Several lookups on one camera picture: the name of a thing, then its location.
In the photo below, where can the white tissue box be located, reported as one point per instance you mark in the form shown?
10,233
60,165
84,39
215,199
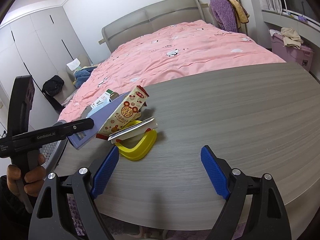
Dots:
72,66

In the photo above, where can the pink bed quilt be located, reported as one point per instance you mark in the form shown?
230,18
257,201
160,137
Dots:
172,52

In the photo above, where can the purple fuzzy garment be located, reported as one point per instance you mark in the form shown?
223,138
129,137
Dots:
223,13

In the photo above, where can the red patterned snack wrapper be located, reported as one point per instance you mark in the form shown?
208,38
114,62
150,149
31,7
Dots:
127,110

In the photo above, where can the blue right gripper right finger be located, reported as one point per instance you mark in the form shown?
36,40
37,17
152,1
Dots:
217,170

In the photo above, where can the grey upholstered headboard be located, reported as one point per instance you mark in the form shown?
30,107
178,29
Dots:
150,19

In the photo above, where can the beige cloth on box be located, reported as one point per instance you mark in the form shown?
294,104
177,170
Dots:
291,38

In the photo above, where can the black garment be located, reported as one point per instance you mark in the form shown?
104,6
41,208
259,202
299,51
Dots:
53,86

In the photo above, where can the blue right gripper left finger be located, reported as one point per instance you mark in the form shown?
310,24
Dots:
101,171

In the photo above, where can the white wardrobe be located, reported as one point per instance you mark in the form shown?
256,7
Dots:
39,44

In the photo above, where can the grey perforated trash basket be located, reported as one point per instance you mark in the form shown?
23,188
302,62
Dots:
53,153

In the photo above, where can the pink storage box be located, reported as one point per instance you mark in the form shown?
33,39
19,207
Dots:
302,56

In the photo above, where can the white toothpaste tube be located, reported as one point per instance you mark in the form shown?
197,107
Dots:
133,130

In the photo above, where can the purple fuzzy rug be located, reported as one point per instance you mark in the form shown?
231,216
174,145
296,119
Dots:
124,230

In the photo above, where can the green white medicine box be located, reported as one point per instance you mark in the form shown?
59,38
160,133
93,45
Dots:
106,97

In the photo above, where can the purple toothpaste box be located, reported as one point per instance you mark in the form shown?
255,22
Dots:
99,115

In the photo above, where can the yellow brown garment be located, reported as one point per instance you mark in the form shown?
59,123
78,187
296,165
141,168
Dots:
241,15

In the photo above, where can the blue garment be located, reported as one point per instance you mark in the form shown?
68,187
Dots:
82,75

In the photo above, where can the beige chair with clothes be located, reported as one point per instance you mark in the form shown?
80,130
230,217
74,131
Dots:
72,79

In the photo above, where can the left hand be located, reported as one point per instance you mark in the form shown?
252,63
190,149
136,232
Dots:
34,178

